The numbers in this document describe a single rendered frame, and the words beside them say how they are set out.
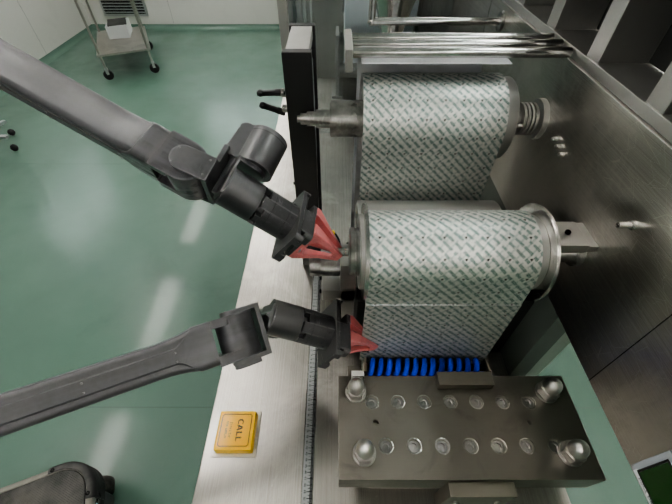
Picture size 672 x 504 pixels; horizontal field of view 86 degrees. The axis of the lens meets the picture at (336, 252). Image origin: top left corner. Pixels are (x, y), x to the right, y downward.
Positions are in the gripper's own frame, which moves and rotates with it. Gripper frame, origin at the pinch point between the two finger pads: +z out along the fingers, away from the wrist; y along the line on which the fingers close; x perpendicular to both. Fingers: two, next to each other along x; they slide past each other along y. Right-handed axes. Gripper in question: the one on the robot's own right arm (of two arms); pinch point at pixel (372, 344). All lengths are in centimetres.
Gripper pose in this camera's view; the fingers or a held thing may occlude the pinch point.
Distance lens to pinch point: 66.4
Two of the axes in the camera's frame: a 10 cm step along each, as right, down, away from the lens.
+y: 0.0, 7.4, -6.7
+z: 8.7, 3.3, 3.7
